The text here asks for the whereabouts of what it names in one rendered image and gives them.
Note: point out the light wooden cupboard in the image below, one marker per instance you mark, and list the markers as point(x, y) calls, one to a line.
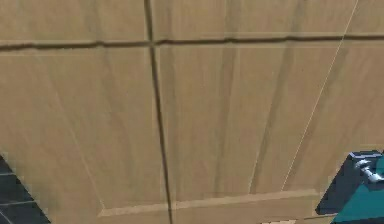
point(200, 116)

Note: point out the silver faucet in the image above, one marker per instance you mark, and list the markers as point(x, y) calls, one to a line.
point(369, 171)

